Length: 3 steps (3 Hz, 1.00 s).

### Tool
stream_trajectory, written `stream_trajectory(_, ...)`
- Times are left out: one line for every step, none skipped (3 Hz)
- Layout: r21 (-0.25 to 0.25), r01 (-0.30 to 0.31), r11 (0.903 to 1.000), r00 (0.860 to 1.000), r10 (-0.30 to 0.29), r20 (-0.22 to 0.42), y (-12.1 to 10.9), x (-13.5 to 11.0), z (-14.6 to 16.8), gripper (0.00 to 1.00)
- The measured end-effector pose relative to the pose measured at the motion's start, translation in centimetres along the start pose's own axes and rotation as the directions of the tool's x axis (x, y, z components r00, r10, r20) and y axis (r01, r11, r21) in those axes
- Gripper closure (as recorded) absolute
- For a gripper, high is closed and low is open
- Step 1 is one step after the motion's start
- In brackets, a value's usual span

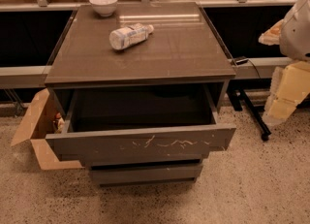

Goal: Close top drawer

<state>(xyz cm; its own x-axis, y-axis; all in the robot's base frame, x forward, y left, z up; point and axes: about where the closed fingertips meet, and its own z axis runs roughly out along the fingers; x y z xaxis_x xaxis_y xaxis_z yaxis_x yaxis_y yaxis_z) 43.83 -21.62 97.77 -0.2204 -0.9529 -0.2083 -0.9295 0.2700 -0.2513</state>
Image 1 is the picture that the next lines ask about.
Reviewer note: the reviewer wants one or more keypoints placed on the grey drawer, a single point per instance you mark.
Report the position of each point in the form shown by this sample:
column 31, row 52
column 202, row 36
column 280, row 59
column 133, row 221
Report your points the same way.
column 132, row 125
column 187, row 170

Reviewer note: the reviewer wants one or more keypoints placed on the black stand leg with wheel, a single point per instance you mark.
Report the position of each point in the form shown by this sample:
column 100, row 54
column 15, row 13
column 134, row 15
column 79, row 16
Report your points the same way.
column 238, row 95

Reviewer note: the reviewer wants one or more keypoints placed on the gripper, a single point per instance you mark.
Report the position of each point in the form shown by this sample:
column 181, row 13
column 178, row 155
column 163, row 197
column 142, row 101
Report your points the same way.
column 296, row 37

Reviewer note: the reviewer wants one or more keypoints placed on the grey drawer cabinet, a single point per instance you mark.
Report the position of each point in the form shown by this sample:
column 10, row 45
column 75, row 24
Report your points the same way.
column 182, row 50

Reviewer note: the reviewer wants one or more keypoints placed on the white ceramic bowl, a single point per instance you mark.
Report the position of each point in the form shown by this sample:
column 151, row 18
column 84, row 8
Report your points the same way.
column 104, row 7

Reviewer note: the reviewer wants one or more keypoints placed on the small black device on ledge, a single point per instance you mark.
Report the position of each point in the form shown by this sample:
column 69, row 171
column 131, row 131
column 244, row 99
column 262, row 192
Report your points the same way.
column 239, row 60

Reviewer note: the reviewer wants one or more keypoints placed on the grey bottom drawer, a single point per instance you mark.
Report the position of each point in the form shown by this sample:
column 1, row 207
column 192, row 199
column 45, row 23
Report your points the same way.
column 187, row 170

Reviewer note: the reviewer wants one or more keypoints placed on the white plastic bottle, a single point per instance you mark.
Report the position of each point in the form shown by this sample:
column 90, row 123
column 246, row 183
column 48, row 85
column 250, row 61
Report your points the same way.
column 130, row 35

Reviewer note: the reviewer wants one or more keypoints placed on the small item in cardboard box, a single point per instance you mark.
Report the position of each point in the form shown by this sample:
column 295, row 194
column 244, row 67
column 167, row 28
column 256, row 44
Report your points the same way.
column 58, row 123

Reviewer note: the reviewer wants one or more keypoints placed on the grey top drawer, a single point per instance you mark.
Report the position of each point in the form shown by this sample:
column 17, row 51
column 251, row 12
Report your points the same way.
column 132, row 125

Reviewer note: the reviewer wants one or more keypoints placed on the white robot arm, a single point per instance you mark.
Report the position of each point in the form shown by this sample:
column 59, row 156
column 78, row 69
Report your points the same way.
column 300, row 11

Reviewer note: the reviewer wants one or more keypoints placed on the open cardboard box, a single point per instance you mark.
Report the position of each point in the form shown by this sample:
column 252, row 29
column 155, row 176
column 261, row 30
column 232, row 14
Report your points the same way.
column 35, row 125

